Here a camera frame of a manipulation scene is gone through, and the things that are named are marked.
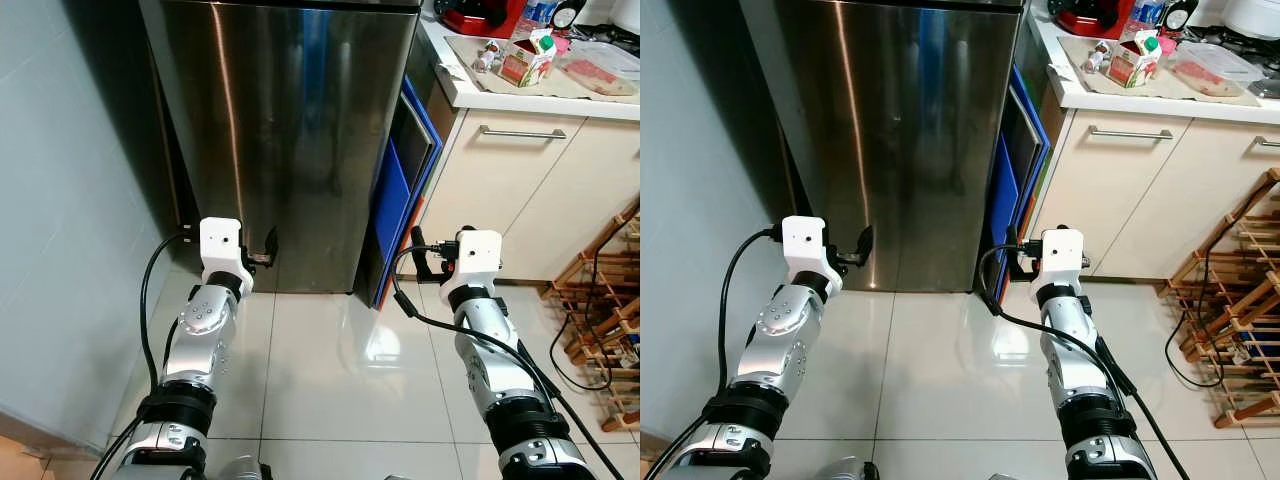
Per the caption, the tall steel fridge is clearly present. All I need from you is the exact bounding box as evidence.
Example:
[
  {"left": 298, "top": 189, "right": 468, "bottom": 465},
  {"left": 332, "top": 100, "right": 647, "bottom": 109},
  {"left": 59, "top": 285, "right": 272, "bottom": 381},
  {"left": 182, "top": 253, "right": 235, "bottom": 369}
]
[
  {"left": 738, "top": 0, "right": 1028, "bottom": 294},
  {"left": 138, "top": 0, "right": 422, "bottom": 297}
]

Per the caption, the blue plastic board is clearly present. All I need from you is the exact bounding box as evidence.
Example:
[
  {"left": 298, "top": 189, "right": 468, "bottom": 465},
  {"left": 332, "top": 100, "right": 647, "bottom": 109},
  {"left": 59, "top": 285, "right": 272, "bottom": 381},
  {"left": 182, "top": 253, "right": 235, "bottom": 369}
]
[
  {"left": 370, "top": 138, "right": 414, "bottom": 306},
  {"left": 985, "top": 133, "right": 1023, "bottom": 298}
]

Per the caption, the black power cable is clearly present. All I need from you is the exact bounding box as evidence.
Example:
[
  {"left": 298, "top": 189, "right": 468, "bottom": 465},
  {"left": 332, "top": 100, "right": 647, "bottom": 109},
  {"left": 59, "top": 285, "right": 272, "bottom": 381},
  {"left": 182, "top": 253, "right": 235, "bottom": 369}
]
[
  {"left": 1164, "top": 243, "right": 1228, "bottom": 391},
  {"left": 547, "top": 228, "right": 616, "bottom": 393}
]

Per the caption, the wooden slatted rack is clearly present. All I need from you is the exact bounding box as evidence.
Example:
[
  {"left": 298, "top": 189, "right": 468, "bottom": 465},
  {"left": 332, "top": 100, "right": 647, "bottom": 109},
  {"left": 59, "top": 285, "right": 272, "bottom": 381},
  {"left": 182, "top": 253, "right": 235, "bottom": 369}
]
[
  {"left": 1158, "top": 167, "right": 1280, "bottom": 430},
  {"left": 540, "top": 198, "right": 641, "bottom": 434}
]

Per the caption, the blue framed dark board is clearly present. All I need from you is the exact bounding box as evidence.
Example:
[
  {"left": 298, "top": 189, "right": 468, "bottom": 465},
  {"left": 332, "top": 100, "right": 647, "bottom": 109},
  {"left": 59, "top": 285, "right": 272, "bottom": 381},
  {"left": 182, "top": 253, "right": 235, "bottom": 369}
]
[
  {"left": 1003, "top": 63, "right": 1053, "bottom": 261},
  {"left": 385, "top": 76, "right": 444, "bottom": 261}
]

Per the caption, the red white milk carton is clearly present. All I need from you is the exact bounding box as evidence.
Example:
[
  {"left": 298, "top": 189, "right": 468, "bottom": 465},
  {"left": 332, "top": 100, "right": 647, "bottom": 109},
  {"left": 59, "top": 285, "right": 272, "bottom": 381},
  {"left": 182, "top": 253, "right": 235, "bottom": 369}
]
[
  {"left": 497, "top": 29, "right": 558, "bottom": 90},
  {"left": 1105, "top": 29, "right": 1164, "bottom": 90}
]

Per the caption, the beige kitchen cabinet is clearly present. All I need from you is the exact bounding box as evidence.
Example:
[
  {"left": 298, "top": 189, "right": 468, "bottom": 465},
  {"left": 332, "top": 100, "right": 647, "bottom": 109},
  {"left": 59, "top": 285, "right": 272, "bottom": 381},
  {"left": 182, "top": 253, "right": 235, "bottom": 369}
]
[
  {"left": 400, "top": 10, "right": 641, "bottom": 286},
  {"left": 1022, "top": 5, "right": 1280, "bottom": 283}
]

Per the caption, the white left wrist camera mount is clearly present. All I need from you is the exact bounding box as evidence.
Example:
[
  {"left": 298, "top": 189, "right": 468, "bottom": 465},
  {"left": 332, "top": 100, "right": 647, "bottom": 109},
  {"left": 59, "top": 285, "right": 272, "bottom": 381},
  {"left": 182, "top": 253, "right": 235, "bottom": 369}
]
[
  {"left": 199, "top": 217, "right": 255, "bottom": 294},
  {"left": 780, "top": 215, "right": 845, "bottom": 297}
]

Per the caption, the robot left leg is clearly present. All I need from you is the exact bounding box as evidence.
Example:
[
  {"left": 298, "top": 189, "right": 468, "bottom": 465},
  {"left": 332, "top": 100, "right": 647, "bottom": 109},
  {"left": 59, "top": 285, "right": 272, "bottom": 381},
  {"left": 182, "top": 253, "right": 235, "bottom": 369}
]
[
  {"left": 213, "top": 455, "right": 273, "bottom": 480},
  {"left": 820, "top": 455, "right": 881, "bottom": 480}
]

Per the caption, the clear plastic food container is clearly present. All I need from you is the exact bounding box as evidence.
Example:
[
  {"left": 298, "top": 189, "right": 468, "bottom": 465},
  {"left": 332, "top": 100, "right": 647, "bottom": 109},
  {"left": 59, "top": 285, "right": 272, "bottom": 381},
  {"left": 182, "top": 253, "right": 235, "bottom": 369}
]
[
  {"left": 1167, "top": 41, "right": 1265, "bottom": 99},
  {"left": 557, "top": 41, "right": 641, "bottom": 99}
]

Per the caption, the beige placemat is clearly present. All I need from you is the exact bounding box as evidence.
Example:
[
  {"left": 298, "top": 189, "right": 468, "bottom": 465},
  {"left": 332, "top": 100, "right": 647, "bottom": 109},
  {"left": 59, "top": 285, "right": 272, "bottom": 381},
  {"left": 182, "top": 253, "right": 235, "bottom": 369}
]
[{"left": 1057, "top": 34, "right": 1265, "bottom": 109}]

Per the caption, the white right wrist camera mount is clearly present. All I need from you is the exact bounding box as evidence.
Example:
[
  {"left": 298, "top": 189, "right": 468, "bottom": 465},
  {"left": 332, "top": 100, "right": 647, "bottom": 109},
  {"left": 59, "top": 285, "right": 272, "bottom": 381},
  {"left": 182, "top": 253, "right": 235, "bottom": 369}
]
[
  {"left": 1040, "top": 228, "right": 1089, "bottom": 303},
  {"left": 440, "top": 229, "right": 504, "bottom": 307}
]

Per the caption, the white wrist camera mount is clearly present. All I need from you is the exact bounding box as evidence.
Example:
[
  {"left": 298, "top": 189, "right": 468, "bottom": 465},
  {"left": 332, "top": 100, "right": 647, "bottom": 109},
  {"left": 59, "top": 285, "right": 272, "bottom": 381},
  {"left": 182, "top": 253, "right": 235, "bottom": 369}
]
[
  {"left": 199, "top": 217, "right": 255, "bottom": 294},
  {"left": 1040, "top": 228, "right": 1089, "bottom": 303},
  {"left": 780, "top": 215, "right": 845, "bottom": 297},
  {"left": 440, "top": 229, "right": 504, "bottom": 307}
]

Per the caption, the red kitchen appliance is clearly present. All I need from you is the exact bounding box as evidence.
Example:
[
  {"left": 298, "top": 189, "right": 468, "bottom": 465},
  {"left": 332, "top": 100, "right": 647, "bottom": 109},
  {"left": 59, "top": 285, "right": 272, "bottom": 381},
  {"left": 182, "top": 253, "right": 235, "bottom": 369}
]
[
  {"left": 434, "top": 0, "right": 528, "bottom": 40},
  {"left": 1047, "top": 0, "right": 1138, "bottom": 40}
]

